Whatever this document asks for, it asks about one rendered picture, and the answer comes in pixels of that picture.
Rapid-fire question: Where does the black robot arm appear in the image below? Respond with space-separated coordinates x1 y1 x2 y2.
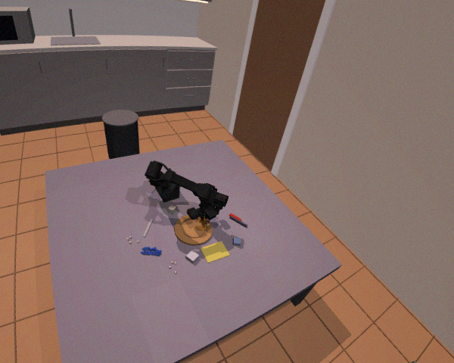
145 160 229 220

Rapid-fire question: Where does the brown round bead board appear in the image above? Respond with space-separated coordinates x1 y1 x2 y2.
175 215 213 246

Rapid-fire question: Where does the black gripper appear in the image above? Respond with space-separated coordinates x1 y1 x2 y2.
187 199 223 221

